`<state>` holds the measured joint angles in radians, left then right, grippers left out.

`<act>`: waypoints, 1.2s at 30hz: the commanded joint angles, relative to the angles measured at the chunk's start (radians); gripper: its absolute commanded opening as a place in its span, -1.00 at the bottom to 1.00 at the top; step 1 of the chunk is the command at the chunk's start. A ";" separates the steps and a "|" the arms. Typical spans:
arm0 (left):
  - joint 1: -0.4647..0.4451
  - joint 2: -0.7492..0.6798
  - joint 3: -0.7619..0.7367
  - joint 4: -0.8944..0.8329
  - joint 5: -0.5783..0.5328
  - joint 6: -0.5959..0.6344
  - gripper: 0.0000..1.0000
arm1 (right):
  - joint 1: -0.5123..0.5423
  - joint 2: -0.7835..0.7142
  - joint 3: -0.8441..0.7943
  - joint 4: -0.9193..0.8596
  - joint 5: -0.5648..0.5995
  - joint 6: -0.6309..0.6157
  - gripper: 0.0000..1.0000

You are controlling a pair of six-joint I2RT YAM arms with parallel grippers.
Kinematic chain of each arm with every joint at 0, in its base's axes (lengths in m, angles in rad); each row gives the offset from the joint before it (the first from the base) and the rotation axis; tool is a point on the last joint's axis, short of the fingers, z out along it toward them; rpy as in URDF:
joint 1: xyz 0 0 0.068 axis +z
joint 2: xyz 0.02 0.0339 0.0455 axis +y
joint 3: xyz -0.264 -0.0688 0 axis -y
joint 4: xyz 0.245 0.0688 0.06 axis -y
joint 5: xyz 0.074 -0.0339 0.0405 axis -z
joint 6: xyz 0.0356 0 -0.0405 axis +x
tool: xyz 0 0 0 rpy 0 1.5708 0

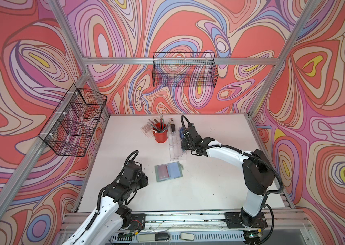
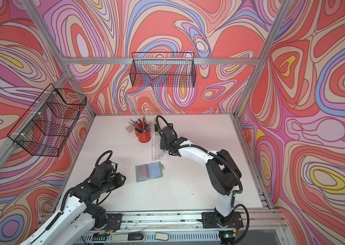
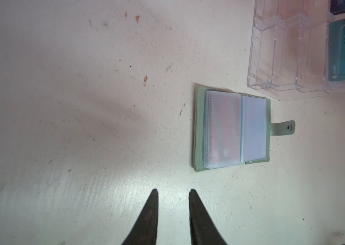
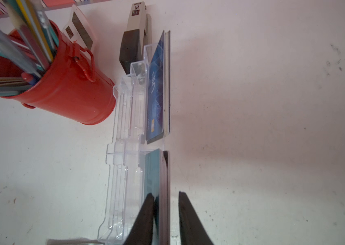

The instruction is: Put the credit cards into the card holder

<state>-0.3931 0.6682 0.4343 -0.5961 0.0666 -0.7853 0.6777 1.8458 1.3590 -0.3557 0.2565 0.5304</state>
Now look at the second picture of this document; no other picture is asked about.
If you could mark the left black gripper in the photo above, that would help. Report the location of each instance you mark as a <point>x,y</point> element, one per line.
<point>118,176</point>

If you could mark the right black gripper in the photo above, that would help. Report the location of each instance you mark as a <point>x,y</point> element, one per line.
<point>163,146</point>

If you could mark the clear acrylic card holder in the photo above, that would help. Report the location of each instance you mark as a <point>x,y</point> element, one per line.
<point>157,153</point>

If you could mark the red card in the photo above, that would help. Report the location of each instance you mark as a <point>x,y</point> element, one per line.
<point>142,172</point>

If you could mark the mint green card wallet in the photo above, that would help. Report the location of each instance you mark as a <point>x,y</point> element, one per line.
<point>155,171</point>

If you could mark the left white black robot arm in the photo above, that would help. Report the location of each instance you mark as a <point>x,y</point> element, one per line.
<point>80,211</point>

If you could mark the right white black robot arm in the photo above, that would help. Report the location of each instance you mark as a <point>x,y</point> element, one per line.
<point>224,175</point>

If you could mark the red pen cup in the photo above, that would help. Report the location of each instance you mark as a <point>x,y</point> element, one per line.
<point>143,137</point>

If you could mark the pink calculator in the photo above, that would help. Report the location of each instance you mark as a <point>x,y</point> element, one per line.
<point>130,128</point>

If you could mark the back black wire basket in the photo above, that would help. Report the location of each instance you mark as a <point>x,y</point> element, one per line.
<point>163,69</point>

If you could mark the black wire basket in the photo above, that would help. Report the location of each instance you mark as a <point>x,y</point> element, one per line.
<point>44,130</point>
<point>163,69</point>

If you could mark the left black wire basket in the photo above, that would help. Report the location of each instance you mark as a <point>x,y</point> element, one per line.
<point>44,130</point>

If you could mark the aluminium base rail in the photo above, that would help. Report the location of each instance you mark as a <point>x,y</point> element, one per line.
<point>257,227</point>

